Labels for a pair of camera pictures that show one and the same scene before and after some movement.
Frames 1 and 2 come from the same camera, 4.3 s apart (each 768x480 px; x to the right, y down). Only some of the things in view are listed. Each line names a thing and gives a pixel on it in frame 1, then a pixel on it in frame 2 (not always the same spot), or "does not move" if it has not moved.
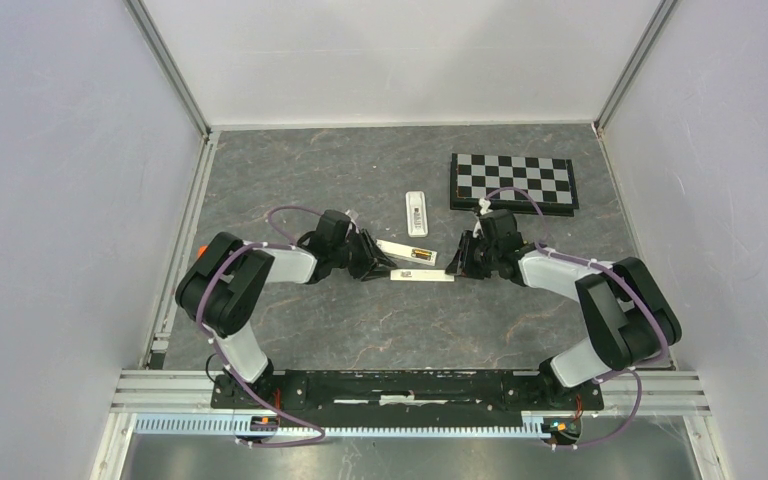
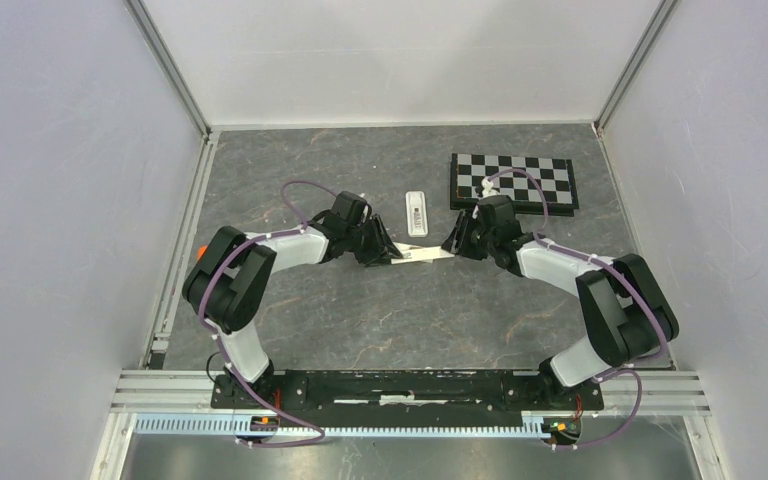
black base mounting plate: [404, 394] does not move
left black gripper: [370, 253] to [381, 242]
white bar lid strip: [424, 275] to [412, 254]
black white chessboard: [550, 181] does not move
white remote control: [416, 214] does not move
